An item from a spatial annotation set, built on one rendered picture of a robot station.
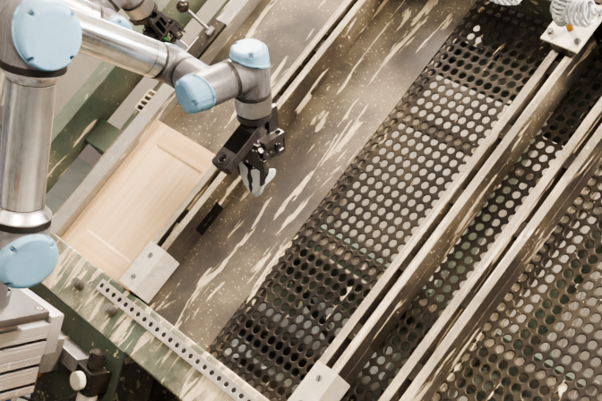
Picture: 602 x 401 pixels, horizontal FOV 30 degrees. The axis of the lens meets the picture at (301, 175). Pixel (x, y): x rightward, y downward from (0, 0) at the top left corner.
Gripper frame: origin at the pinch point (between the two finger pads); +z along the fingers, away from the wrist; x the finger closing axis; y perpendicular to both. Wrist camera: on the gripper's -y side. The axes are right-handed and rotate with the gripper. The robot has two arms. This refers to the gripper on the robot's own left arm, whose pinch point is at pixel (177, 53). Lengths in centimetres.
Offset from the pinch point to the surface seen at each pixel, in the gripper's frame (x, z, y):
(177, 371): -64, 7, 60
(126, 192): -37.2, 10.6, 7.6
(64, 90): 12, 218, -299
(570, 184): 16, 6, 113
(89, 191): -42.7, 8.2, -1.4
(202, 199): -28.5, 5.0, 35.4
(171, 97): -9.1, 9.1, -0.8
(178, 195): -30.3, 10.6, 22.9
